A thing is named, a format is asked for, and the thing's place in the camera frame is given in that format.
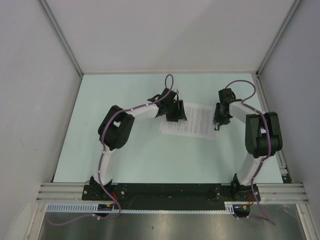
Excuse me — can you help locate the metal folder clip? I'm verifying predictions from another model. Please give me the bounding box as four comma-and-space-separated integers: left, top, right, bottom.
214, 122, 220, 131

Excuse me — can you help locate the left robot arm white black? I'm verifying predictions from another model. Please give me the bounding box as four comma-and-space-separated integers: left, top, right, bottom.
92, 88, 187, 200

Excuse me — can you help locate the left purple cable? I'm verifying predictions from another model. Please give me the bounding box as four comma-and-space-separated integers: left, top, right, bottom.
47, 73, 180, 226

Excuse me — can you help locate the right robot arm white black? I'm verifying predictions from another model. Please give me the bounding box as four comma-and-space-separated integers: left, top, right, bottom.
213, 88, 283, 201

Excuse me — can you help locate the aluminium front rail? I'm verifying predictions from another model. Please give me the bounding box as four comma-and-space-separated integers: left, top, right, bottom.
36, 182, 309, 204

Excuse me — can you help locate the left aluminium corner post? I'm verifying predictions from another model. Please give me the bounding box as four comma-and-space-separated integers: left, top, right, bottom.
36, 0, 84, 79

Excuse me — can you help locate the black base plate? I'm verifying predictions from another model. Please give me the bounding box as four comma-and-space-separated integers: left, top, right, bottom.
82, 180, 261, 202

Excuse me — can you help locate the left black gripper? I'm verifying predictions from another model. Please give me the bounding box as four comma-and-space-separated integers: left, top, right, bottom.
165, 100, 187, 123

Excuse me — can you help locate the right aluminium corner post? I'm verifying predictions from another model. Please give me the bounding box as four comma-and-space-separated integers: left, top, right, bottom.
255, 0, 304, 78

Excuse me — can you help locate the right aluminium side rail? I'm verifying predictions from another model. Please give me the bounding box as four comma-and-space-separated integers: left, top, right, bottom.
251, 73, 293, 184

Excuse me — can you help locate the white folder with clip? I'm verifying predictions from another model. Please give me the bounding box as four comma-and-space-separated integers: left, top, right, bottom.
159, 100, 222, 142

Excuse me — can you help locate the white slotted cable duct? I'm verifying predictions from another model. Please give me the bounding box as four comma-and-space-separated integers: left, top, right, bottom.
46, 202, 234, 215

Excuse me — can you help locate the aluminium corner post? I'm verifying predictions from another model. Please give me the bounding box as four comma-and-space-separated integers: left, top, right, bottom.
36, 0, 84, 79
255, 0, 304, 78

